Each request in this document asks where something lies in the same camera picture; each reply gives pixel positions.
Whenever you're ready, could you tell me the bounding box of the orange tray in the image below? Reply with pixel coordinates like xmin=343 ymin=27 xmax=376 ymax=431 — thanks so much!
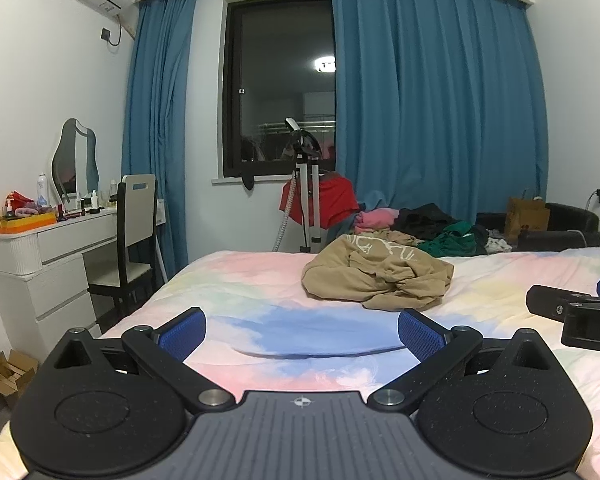
xmin=0 ymin=212 xmax=57 ymax=235

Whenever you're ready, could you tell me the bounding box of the cardboard box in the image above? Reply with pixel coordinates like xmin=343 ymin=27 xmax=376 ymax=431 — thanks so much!
xmin=0 ymin=350 xmax=38 ymax=411

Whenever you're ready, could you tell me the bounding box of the wide blue curtain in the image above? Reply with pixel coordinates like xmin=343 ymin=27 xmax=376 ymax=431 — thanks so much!
xmin=330 ymin=0 xmax=551 ymax=241

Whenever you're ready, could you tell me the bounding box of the brown paper bag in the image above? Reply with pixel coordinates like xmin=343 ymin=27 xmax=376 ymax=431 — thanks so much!
xmin=504 ymin=195 xmax=551 ymax=243

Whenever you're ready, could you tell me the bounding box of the wavy vanity mirror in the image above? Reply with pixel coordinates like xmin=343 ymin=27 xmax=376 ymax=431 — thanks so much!
xmin=51 ymin=118 xmax=101 ymax=203

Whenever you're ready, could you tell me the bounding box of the group of cosmetic bottles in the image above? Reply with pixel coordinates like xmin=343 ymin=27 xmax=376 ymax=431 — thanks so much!
xmin=55 ymin=180 xmax=118 ymax=218

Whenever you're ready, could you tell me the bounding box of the dark window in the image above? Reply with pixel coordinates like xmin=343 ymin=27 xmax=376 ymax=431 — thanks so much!
xmin=222 ymin=0 xmax=337 ymax=181

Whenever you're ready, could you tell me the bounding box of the garment steamer stand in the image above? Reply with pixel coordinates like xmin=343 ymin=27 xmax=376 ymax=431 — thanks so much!
xmin=272 ymin=117 xmax=326 ymax=253

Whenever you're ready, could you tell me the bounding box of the white vanity desk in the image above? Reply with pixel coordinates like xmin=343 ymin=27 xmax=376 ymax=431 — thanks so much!
xmin=0 ymin=205 xmax=118 ymax=361

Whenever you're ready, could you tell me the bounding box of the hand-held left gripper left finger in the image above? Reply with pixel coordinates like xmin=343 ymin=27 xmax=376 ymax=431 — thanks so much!
xmin=42 ymin=306 xmax=237 ymax=415

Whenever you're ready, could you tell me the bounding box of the black garment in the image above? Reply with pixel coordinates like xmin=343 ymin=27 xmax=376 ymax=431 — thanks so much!
xmin=395 ymin=203 xmax=461 ymax=241

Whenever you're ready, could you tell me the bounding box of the blue garment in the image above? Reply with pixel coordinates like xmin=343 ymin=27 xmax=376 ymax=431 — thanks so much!
xmin=350 ymin=190 xmax=396 ymax=213

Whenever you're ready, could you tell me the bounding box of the pink garment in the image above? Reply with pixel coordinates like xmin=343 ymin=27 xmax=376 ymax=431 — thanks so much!
xmin=355 ymin=207 xmax=401 ymax=233

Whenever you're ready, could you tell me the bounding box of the black and white chair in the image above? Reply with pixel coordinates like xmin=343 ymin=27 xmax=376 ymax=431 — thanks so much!
xmin=87 ymin=174 xmax=160 ymax=321

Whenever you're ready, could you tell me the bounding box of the red garment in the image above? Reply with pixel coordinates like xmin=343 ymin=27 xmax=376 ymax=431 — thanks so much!
xmin=280 ymin=172 xmax=361 ymax=228

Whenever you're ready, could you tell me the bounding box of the green garment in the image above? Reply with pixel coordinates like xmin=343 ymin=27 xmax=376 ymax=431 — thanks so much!
xmin=420 ymin=221 xmax=488 ymax=257

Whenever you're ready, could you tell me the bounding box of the narrow blue curtain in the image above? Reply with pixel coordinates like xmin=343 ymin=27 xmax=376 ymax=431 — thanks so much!
xmin=121 ymin=0 xmax=198 ymax=273

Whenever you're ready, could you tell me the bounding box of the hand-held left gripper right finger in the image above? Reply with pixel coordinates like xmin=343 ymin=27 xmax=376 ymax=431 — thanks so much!
xmin=366 ymin=308 xmax=561 ymax=415

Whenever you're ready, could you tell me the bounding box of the bed with pastel sheet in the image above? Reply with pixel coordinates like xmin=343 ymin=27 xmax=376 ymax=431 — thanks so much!
xmin=0 ymin=247 xmax=600 ymax=480

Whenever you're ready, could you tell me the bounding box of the tan t-shirt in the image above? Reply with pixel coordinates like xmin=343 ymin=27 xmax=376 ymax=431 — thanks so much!
xmin=301 ymin=231 xmax=455 ymax=312

